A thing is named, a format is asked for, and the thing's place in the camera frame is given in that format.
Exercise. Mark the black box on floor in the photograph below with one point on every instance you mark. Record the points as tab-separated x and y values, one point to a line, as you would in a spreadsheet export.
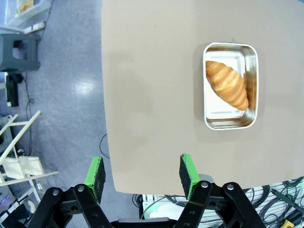
13	90

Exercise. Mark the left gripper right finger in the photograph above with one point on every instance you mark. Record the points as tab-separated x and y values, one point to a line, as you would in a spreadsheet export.
213	209

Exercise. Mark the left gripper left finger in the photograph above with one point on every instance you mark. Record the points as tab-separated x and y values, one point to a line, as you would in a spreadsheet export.
71	209

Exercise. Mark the rectangular steel container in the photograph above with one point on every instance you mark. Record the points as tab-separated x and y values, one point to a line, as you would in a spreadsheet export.
223	118

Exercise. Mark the clear plastic storage bin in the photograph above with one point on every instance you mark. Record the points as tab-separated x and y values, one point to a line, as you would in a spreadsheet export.
40	9

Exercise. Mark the white device under table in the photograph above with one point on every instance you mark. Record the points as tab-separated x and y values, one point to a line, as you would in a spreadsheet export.
161	209

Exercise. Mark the yellow plastic object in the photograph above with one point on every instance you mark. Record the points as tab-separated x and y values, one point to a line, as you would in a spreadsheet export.
288	224

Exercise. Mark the grey plastic step stool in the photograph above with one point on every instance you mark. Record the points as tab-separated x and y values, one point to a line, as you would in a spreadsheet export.
21	61

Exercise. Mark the white wooden folding rack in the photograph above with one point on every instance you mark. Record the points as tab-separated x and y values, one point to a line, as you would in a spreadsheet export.
23	166

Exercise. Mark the golden croissant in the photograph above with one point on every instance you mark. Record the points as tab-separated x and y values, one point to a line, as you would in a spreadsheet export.
228	83

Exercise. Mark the white power strip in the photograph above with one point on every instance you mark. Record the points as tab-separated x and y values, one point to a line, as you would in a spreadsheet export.
34	27

